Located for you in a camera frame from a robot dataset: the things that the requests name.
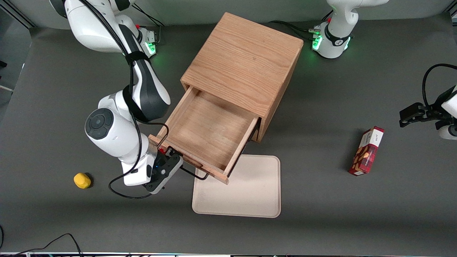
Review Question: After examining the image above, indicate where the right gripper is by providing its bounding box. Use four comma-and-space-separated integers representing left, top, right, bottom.
121, 147, 181, 187

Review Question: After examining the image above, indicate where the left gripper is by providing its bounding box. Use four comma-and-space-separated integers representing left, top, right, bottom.
399, 86, 457, 128

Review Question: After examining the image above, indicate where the black metal drawer handle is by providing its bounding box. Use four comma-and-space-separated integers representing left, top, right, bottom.
180, 166, 210, 181

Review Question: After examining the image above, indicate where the wooden drawer shallow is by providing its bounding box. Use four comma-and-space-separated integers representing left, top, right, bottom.
148, 86, 260, 185

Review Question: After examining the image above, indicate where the wooden drawer cabinet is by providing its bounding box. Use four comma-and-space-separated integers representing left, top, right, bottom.
180, 12, 304, 143

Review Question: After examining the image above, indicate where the red cookie box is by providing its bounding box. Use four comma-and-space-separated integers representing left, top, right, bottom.
348, 126, 385, 176

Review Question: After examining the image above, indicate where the beige plastic tray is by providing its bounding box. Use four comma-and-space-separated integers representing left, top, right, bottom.
192, 155, 281, 218

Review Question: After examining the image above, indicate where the yellow lemon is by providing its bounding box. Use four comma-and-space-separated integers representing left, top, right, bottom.
74, 173, 92, 189

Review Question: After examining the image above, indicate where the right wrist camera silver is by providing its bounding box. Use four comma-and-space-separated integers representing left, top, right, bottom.
145, 154, 184, 195

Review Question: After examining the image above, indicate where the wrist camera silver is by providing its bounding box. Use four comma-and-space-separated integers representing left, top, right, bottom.
145, 154, 184, 195
438, 124, 457, 140

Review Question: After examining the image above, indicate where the black looped cable left gripper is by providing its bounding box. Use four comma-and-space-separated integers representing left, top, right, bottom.
422, 64, 457, 108

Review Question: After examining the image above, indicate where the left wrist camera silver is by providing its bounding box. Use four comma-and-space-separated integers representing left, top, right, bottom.
438, 124, 457, 140

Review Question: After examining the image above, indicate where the black cable along right arm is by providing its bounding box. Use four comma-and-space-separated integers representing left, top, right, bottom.
80, 0, 170, 200

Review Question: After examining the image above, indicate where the black cable at table edge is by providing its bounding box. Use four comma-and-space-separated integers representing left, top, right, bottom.
0, 225, 83, 257

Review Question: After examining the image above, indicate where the black cable at right arm base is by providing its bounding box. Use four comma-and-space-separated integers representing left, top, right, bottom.
132, 4, 165, 27

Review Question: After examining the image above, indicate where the black cable at arm base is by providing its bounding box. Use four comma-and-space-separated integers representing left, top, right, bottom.
268, 10, 334, 40
132, 4, 165, 27

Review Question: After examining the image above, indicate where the black cable at left arm base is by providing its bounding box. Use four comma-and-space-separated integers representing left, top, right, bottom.
268, 10, 334, 40

